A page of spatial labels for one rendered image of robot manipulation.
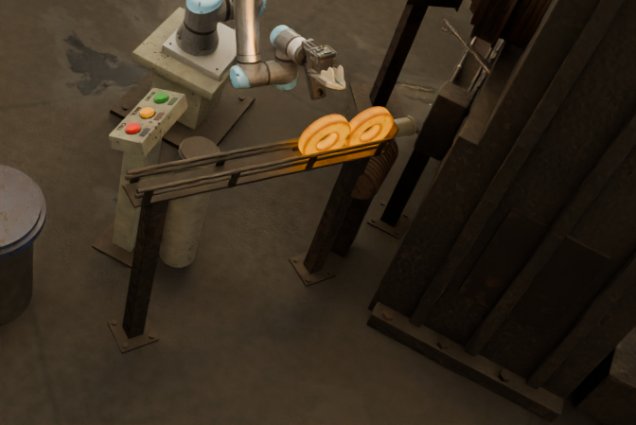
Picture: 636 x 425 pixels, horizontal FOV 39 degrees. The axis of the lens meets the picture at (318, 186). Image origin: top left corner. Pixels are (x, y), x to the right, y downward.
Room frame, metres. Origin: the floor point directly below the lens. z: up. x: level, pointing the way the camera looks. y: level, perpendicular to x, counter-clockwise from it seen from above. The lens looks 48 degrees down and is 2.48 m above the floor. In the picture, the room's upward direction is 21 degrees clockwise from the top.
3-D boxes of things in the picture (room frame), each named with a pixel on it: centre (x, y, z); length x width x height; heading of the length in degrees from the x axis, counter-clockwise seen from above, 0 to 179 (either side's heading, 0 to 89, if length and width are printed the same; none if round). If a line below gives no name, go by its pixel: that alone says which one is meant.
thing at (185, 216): (1.76, 0.36, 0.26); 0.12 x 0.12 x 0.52
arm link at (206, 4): (2.40, 0.57, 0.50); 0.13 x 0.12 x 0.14; 131
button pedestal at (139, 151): (1.75, 0.52, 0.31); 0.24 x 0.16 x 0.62; 171
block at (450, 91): (2.07, -0.29, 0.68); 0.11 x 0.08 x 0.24; 81
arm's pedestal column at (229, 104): (2.40, 0.58, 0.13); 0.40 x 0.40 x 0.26; 81
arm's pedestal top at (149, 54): (2.40, 0.58, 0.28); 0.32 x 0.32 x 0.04; 81
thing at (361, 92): (2.84, -0.10, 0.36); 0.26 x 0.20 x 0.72; 26
